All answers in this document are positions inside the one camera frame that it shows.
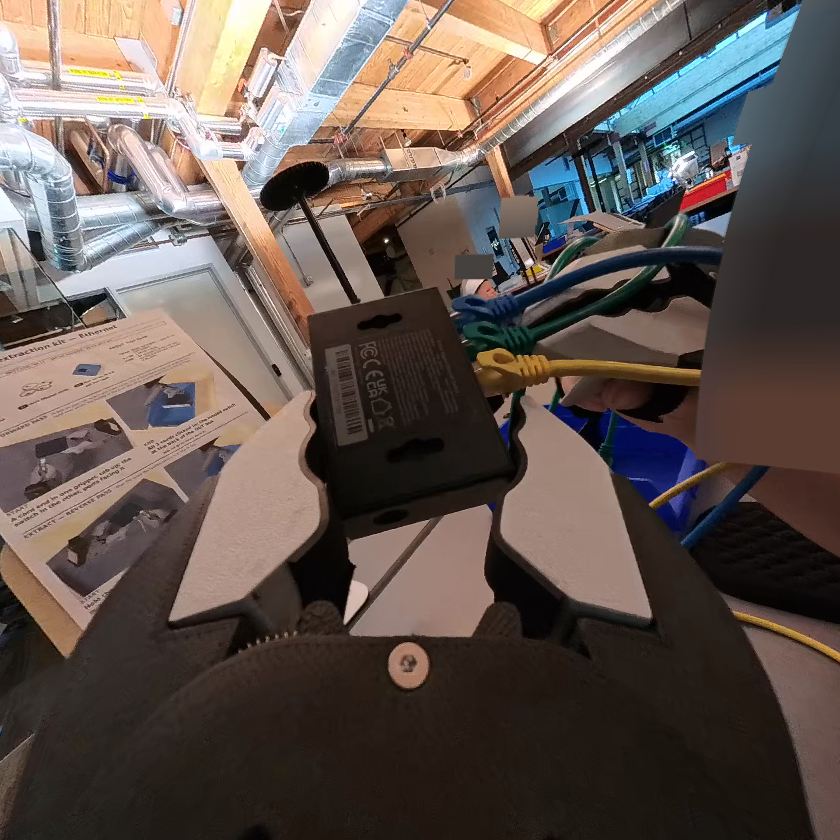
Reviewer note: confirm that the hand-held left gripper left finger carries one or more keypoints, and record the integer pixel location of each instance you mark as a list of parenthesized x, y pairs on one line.
[(256, 512)]

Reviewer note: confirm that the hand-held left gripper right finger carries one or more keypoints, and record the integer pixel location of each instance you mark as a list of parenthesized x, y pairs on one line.
[(571, 525)]

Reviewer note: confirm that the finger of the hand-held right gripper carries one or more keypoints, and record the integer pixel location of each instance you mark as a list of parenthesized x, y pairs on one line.
[(623, 338), (623, 241)]

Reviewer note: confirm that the blue plastic bin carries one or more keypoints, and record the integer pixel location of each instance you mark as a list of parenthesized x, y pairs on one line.
[(643, 472)]

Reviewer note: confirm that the black network switch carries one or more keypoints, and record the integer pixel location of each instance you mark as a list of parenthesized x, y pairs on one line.
[(420, 407)]

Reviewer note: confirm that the person's right forearm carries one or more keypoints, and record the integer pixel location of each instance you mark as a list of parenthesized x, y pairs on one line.
[(807, 499)]

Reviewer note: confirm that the person's right hand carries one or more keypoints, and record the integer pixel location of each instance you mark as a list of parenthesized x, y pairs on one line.
[(604, 395)]

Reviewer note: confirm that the red plastic bin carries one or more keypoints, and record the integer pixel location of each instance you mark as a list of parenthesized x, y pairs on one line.
[(709, 193)]

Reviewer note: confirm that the instruction poster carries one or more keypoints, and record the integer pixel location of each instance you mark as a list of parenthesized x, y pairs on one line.
[(98, 426)]

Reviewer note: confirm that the white door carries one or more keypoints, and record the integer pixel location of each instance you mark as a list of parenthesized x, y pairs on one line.
[(197, 315)]

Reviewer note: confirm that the wooden display board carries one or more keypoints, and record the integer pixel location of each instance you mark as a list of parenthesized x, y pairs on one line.
[(39, 604)]

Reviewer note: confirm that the wooden pillar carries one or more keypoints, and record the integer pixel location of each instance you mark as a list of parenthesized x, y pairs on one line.
[(256, 243)]

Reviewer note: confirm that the black floor lamp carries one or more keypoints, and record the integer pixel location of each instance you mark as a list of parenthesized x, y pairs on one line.
[(292, 184)]

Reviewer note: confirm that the insulated silver pipes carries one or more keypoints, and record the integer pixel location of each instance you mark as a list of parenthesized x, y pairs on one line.
[(52, 197)]

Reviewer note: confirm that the narrow spiral ceiling duct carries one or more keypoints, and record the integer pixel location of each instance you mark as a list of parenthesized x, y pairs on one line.
[(525, 118)]

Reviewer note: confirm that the large silver ceiling duct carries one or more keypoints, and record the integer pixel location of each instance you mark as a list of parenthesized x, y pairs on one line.
[(328, 85)]

